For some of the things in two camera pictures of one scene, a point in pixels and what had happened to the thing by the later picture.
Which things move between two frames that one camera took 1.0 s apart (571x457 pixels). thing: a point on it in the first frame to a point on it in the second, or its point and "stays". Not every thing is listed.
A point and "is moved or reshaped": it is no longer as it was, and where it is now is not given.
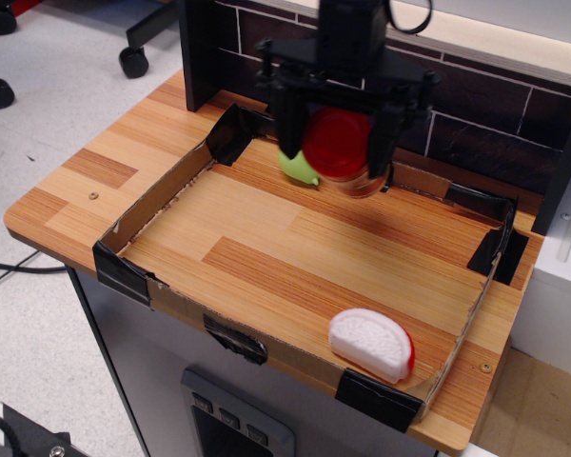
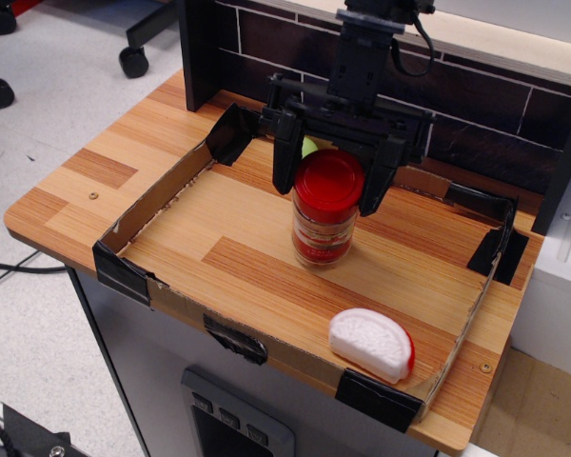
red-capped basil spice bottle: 336,146 is moved or reshaped
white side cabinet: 551,307 stays
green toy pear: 298,168 to 307,147
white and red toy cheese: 373,343 stays
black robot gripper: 350,54 to 349,109
